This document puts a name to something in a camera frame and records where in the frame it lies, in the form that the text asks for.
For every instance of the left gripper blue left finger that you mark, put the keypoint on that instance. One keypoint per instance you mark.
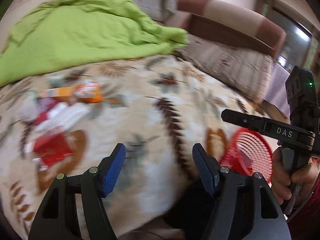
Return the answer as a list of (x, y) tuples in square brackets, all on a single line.
[(110, 168)]

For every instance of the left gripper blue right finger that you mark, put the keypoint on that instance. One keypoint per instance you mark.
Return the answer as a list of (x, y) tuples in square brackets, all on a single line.
[(207, 167)]

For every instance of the red and white carton box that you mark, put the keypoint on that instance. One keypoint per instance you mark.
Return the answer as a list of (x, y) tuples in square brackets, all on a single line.
[(49, 149)]

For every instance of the orange snack bag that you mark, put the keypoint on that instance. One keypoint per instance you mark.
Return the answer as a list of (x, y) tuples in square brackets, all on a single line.
[(88, 91)]

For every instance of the person right hand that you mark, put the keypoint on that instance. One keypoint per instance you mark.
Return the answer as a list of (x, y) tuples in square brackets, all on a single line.
[(281, 180)]

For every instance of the red plastic waste basket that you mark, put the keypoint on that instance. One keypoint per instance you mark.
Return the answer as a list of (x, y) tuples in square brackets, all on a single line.
[(248, 152)]

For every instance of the purple cloth covered table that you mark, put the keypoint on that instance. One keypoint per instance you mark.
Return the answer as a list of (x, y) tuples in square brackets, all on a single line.
[(276, 92)]

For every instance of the white tube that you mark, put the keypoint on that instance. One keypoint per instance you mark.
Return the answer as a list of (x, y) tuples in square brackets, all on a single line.
[(63, 117)]

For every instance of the floral leaf pattern blanket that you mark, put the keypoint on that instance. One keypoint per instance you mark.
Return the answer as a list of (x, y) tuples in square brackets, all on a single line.
[(158, 107)]

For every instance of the striped beige floral pillow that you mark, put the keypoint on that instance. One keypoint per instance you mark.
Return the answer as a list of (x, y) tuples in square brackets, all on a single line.
[(245, 70)]

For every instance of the orange cardboard box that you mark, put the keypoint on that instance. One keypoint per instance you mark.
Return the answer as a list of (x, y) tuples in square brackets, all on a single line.
[(61, 93)]

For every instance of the white crumpled sock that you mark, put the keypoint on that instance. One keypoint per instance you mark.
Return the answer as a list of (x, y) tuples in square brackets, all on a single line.
[(28, 110)]

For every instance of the green quilt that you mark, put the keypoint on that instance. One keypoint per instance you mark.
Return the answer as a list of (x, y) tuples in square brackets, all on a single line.
[(66, 33)]

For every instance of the brown and beige headboard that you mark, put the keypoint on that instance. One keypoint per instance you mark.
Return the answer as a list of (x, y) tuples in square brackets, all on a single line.
[(229, 24)]

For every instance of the window with wooden frame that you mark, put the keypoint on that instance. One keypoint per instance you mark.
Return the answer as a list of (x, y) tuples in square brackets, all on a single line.
[(301, 45)]

